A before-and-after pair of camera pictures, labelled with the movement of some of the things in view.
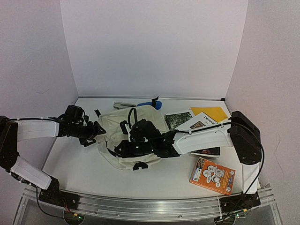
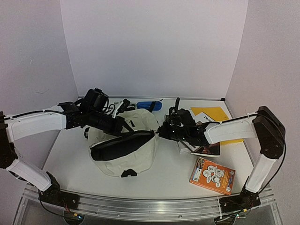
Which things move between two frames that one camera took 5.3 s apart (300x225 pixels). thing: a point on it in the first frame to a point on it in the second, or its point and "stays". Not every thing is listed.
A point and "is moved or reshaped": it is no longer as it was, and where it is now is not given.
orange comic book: [211, 175] stays
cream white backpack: [109, 132] is moved or reshaped
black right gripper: [122, 148] to [164, 129]
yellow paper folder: [216, 113] stays
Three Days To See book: [213, 152] stays
